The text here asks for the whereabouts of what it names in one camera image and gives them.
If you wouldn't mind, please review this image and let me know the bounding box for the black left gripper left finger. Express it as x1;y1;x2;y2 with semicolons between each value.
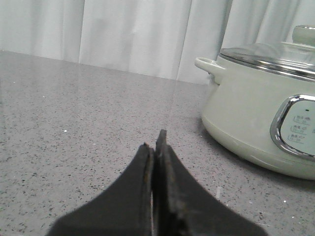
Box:
48;144;154;236

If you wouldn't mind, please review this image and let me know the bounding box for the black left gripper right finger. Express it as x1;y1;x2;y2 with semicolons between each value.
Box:
153;129;267;236

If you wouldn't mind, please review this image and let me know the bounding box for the glass pot lid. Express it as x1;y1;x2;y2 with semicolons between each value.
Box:
219;25;315;82

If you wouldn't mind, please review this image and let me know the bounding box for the pale green electric pot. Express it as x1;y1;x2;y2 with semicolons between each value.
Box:
195;58;315;180

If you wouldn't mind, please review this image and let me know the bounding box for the white curtain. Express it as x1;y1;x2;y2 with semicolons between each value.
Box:
0;0;315;84

